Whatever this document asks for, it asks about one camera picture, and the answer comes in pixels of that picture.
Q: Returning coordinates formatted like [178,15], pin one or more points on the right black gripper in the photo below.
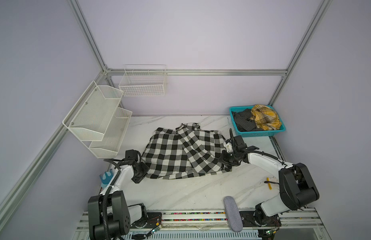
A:
[223,160]

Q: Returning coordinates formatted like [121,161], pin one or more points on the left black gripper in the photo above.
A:
[145,169]

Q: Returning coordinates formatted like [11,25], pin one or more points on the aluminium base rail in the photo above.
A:
[213,225]

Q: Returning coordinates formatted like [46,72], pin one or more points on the white mesh two-tier shelf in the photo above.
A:
[98,121]

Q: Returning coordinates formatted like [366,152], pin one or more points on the yellow plaid shirt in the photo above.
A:
[265,118]

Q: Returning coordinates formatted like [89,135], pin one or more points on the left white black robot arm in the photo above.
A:
[109,215]

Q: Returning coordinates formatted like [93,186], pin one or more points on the teal plastic basket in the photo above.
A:
[238,109]

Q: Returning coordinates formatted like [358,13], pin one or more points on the white wire wall basket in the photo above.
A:
[144,80]

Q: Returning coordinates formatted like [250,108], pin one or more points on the dark grey striped shirt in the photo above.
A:
[244,122]

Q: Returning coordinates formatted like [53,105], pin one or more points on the black white checkered shirt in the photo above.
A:
[185,152]

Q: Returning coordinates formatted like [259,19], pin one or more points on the aluminium frame profile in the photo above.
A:
[203,72]

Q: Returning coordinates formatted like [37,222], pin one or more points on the grey foam microphone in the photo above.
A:
[233,214]

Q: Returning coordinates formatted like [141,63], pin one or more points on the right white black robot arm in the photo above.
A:
[296,186]

